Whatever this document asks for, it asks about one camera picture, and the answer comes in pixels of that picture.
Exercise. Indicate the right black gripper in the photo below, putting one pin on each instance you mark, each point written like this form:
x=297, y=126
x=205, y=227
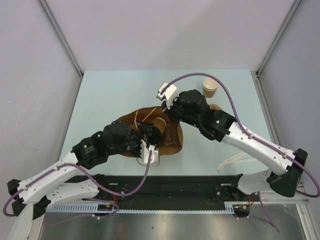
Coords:
x=170, y=111

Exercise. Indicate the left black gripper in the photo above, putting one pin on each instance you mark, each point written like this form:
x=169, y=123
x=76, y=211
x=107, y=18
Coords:
x=144, y=131

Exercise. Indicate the black plastic cup lid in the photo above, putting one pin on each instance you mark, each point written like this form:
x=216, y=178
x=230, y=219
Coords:
x=155, y=137

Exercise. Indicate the brown paper coffee cup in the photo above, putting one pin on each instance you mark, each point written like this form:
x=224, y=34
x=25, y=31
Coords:
x=159, y=125

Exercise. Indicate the brown pulp cup carrier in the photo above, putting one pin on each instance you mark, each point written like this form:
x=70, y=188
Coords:
x=172, y=136
x=215, y=107

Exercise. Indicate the brown paper bag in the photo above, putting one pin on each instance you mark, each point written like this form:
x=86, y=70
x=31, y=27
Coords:
x=146, y=115

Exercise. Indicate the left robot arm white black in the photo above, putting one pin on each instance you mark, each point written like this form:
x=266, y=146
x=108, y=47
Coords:
x=68, y=179

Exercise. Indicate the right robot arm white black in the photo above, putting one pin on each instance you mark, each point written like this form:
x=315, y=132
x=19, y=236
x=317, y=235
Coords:
x=282, y=175

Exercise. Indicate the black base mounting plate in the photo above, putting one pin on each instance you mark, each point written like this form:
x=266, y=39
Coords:
x=185, y=193

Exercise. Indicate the white round object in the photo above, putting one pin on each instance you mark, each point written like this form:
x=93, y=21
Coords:
x=22, y=225

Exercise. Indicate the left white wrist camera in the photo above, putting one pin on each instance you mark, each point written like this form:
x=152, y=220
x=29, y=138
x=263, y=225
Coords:
x=148, y=153

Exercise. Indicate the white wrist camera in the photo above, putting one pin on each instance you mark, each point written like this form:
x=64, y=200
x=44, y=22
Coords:
x=167, y=93
x=148, y=153

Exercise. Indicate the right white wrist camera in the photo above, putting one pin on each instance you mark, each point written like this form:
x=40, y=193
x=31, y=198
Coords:
x=167, y=93

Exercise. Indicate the white slotted cable duct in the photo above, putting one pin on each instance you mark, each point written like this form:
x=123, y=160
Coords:
x=105, y=208

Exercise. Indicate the aluminium frame rail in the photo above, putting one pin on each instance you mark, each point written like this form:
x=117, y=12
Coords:
x=271, y=197

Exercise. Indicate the right aluminium corner post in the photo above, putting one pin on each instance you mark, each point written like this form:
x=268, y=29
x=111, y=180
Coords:
x=279, y=35

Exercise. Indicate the aluminium corner post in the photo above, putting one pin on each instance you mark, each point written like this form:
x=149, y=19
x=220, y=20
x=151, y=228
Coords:
x=279, y=35
x=48, y=13

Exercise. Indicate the left aluminium corner post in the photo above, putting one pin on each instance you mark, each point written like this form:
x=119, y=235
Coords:
x=48, y=13

